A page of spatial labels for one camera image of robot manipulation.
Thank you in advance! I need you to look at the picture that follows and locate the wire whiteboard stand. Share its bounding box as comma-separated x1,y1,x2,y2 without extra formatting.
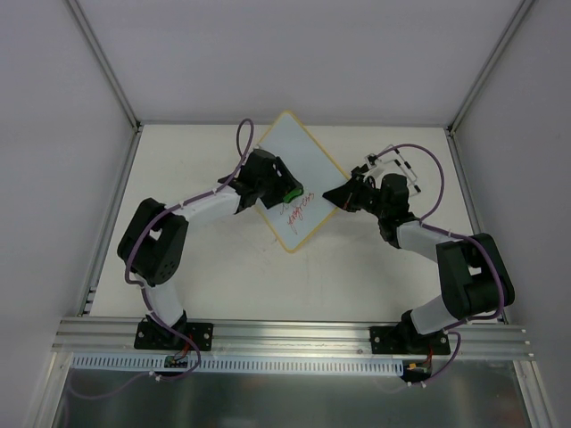
351,144,422,196

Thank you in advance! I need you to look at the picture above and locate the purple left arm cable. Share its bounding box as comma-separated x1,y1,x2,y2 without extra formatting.
66,118,256,400

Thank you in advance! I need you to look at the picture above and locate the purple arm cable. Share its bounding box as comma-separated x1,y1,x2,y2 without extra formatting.
66,118,256,400
372,143,512,389

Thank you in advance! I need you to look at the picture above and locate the yellow framed whiteboard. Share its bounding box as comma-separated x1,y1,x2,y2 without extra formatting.
256,111,349,253

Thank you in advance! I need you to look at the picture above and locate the left aluminium corner post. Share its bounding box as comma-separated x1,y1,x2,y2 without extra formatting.
62,0,140,131

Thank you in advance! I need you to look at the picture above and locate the green whiteboard eraser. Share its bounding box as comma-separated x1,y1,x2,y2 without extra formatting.
283,187,303,203

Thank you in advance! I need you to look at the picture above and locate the right aluminium corner post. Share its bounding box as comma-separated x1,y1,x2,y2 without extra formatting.
447,0,536,136

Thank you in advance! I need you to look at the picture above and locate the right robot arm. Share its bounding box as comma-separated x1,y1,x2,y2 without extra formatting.
323,174,515,354

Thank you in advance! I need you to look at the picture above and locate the white slotted cable duct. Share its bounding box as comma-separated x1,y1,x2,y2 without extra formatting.
70,353,404,377

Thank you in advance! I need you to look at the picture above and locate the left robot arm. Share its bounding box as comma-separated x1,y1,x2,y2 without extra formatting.
117,149,303,350

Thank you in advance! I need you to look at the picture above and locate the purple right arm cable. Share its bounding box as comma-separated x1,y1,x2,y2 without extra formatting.
372,143,512,389

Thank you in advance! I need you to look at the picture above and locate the aluminium corner post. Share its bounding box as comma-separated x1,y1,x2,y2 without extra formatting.
62,0,140,131
447,0,536,136

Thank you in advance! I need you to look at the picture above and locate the aluminium mounting rail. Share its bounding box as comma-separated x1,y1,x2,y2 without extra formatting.
52,317,535,361

